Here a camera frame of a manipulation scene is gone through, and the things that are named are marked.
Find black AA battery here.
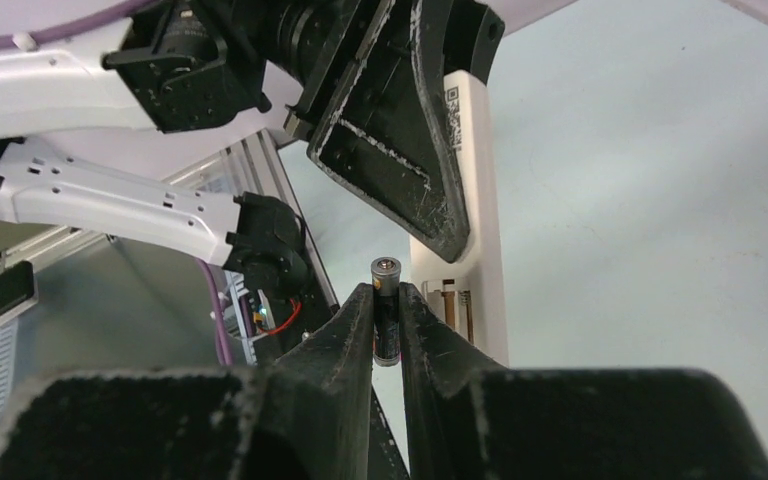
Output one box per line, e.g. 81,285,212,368
370,257,401,367

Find white remote control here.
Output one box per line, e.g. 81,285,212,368
410,71,509,366

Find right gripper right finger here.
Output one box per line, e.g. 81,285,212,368
399,283,768,479

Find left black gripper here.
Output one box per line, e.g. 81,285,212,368
224,0,506,263

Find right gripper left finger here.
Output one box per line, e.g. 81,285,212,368
0,283,377,480

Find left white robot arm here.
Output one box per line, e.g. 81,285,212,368
0,1,506,298

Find left electronics board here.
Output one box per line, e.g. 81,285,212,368
218,272,303,340

